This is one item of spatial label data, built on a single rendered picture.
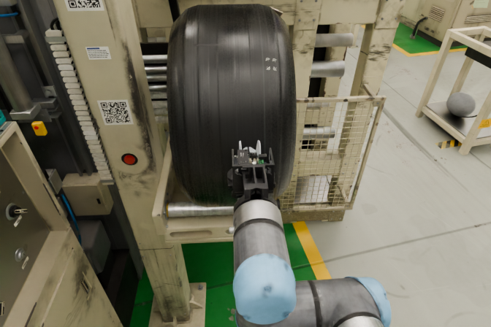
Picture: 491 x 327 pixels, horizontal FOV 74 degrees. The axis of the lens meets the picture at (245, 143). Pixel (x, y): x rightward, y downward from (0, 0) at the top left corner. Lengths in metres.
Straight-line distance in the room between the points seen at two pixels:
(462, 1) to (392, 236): 3.45
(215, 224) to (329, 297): 0.58
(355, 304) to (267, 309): 0.14
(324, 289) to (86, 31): 0.69
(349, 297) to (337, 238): 1.62
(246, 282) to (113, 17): 0.60
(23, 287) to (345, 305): 0.78
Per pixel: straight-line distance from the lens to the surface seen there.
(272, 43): 0.74
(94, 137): 0.99
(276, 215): 0.49
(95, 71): 0.86
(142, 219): 1.19
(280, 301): 0.42
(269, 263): 0.42
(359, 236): 2.18
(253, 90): 0.68
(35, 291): 1.02
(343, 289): 0.54
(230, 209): 1.01
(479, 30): 3.29
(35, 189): 1.00
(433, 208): 2.53
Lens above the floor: 1.68
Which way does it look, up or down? 38 degrees down
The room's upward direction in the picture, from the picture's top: straight up
